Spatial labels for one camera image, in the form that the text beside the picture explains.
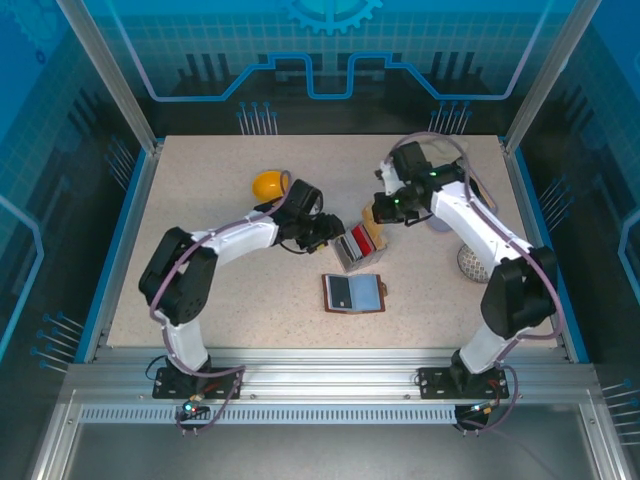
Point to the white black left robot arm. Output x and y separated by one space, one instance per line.
240 240

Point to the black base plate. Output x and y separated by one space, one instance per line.
435 382
170 385

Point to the grey card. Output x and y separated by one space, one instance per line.
347 247

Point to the patterned ball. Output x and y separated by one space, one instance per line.
472 265

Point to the plain black card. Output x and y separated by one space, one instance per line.
340 291

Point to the aluminium side rail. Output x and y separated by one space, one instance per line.
545 240
120 260

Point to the aluminium front rail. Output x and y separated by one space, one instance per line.
325 372

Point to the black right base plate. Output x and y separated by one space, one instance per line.
435 382

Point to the aluminium frame post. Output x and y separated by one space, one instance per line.
115 75
550 75

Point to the small led circuit board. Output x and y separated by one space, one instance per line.
190 407
482 407

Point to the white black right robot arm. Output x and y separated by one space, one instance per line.
465 215

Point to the brown leather card holder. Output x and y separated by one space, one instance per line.
367 295

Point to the tan card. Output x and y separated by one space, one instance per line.
376 235

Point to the black round disc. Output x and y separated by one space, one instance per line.
472 182

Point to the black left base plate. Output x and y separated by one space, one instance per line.
170 385

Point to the red card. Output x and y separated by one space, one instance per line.
361 240

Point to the yellow bowl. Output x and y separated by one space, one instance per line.
265 186

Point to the clear plastic card box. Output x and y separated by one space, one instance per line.
360 260

